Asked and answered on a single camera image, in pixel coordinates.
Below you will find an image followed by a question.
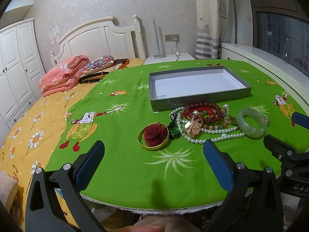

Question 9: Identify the white charger with cable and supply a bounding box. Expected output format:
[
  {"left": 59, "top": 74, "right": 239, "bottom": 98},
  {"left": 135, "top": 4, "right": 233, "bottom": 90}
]
[{"left": 170, "top": 37, "right": 181, "bottom": 61}]

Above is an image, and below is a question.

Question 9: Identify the gold bangle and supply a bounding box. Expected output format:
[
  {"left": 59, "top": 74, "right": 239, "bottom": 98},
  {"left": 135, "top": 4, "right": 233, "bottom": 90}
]
[{"left": 137, "top": 122, "right": 170, "bottom": 151}]

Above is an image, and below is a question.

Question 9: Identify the red rose brooch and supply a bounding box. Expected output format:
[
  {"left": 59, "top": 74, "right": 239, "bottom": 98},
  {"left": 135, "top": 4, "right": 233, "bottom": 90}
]
[{"left": 144, "top": 124, "right": 168, "bottom": 147}]

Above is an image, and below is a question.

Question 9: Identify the bare left hand thumb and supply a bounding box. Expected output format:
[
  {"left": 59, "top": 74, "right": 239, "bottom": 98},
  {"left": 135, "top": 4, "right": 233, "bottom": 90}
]
[{"left": 115, "top": 224, "right": 165, "bottom": 232}]

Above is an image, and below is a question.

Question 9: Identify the gold leaf pendant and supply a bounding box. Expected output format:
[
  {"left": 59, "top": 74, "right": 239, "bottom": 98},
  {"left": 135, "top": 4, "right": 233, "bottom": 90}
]
[{"left": 228, "top": 116, "right": 237, "bottom": 126}]

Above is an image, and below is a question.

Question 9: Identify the green cartoon print cloth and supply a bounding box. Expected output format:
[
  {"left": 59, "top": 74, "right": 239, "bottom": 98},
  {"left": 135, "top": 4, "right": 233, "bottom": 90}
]
[{"left": 46, "top": 60, "right": 308, "bottom": 210}]

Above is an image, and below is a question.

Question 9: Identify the white window bench cabinet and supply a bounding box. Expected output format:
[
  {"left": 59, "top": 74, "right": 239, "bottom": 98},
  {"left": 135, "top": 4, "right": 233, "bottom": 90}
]
[{"left": 221, "top": 43, "right": 308, "bottom": 114}]

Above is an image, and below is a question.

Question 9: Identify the folded pink quilt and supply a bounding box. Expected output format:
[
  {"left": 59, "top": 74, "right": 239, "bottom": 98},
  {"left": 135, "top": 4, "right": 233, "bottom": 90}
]
[{"left": 38, "top": 55, "right": 89, "bottom": 97}]

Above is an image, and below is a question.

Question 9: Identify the paper notice on wall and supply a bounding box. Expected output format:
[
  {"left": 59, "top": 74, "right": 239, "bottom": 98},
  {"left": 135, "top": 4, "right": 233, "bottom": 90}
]
[{"left": 49, "top": 25, "right": 61, "bottom": 46}]

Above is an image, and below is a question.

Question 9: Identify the grey shallow box tray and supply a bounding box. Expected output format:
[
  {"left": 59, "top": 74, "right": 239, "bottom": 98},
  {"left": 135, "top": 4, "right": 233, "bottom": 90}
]
[{"left": 149, "top": 66, "right": 252, "bottom": 112}]

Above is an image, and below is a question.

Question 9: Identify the wall power socket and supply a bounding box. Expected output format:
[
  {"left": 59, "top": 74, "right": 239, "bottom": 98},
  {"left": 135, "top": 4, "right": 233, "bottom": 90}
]
[{"left": 165, "top": 34, "right": 180, "bottom": 42}]

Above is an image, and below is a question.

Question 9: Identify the multicolour stone bead bracelet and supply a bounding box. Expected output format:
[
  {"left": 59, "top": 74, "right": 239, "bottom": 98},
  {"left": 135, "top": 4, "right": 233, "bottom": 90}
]
[{"left": 200, "top": 108, "right": 233, "bottom": 131}]

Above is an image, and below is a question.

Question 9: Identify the white pearl necklace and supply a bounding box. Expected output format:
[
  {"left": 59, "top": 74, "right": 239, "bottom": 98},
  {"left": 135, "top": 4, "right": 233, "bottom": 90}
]
[{"left": 170, "top": 104, "right": 246, "bottom": 145}]

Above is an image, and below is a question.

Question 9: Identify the green glass pendant black cord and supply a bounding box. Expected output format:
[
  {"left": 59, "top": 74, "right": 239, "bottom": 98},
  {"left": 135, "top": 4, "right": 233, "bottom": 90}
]
[{"left": 166, "top": 113, "right": 182, "bottom": 140}]

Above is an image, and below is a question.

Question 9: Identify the yellow daisy bedspread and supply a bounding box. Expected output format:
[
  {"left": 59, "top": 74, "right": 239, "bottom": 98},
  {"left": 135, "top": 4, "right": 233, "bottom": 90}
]
[{"left": 0, "top": 58, "right": 146, "bottom": 227}]

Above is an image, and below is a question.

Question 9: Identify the white nightstand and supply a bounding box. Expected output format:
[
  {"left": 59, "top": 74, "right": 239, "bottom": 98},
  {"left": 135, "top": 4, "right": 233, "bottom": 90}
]
[{"left": 144, "top": 52, "right": 194, "bottom": 64}]

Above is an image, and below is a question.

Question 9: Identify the pale green jade bangle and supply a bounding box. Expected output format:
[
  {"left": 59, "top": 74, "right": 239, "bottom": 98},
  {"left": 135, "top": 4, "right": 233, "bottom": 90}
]
[{"left": 236, "top": 108, "right": 267, "bottom": 138}]

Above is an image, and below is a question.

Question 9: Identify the striped ship print curtain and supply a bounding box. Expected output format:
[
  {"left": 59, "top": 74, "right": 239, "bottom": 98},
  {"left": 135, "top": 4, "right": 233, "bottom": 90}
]
[{"left": 195, "top": 0, "right": 229, "bottom": 60}]

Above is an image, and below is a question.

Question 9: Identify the white bed headboard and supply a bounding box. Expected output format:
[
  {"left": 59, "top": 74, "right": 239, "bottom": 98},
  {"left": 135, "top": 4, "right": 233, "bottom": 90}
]
[{"left": 50, "top": 15, "right": 147, "bottom": 66}]

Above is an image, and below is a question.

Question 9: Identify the dark red bead bracelet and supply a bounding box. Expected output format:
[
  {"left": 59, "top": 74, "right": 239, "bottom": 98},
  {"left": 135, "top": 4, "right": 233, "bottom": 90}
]
[{"left": 181, "top": 103, "right": 224, "bottom": 125}]

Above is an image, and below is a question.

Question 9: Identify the white desk lamp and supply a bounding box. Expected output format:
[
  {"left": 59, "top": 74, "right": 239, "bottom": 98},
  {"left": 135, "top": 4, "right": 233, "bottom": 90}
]
[{"left": 152, "top": 19, "right": 166, "bottom": 59}]

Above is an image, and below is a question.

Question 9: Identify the white wardrobe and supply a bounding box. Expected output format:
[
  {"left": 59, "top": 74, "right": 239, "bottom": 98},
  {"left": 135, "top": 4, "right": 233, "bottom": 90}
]
[{"left": 0, "top": 18, "right": 45, "bottom": 141}]

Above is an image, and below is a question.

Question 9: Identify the patterned embroidered pillow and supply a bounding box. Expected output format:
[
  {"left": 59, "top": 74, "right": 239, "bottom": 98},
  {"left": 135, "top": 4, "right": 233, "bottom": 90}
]
[{"left": 81, "top": 55, "right": 115, "bottom": 75}]

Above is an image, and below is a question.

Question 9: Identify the gold ring scarf clip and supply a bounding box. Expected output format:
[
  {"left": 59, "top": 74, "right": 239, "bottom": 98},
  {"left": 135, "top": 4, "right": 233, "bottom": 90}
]
[{"left": 183, "top": 115, "right": 204, "bottom": 138}]

